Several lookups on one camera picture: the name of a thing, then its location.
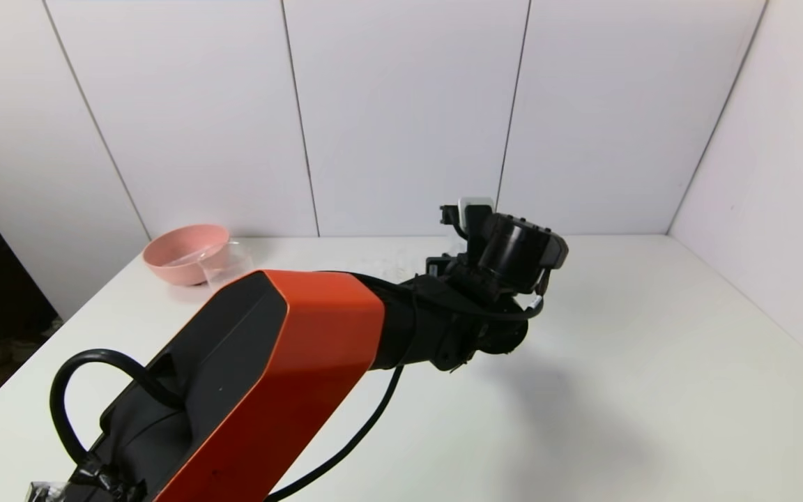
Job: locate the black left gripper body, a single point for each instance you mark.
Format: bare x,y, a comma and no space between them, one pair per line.
437,265

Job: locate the orange and black left arm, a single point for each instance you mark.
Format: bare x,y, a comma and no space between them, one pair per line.
269,362

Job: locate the clear plastic test tube rack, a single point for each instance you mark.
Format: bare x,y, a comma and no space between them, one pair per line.
401,265

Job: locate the clear glass beaker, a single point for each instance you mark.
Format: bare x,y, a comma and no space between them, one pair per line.
231,261

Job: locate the pink bowl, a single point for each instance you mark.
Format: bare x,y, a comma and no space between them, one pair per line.
178,261

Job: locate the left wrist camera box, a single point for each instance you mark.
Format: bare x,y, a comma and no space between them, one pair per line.
475,211

